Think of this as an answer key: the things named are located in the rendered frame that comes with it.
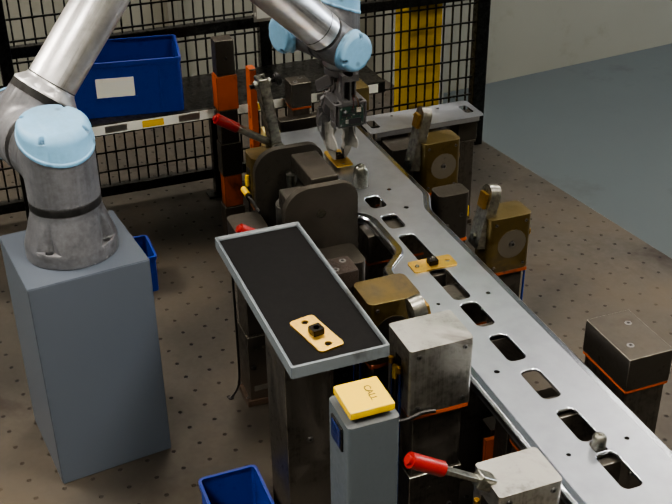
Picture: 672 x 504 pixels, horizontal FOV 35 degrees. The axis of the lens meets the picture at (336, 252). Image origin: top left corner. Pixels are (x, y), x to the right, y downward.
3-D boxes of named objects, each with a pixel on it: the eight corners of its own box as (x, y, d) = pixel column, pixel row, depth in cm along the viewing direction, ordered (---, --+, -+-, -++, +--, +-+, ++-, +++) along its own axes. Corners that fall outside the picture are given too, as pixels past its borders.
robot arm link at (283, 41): (298, 24, 193) (345, 12, 199) (263, 10, 201) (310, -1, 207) (299, 65, 197) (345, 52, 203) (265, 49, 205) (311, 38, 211)
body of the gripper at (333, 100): (333, 132, 214) (332, 76, 208) (318, 117, 221) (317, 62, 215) (367, 127, 217) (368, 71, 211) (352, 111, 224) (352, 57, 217)
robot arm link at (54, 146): (45, 219, 163) (31, 138, 156) (10, 188, 172) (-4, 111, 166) (115, 197, 169) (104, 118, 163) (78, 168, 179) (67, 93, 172)
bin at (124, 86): (185, 110, 244) (181, 56, 237) (50, 122, 239) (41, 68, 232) (179, 85, 258) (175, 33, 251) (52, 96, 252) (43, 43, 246)
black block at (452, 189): (475, 310, 231) (483, 190, 216) (435, 319, 228) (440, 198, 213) (464, 297, 235) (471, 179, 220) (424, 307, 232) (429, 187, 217)
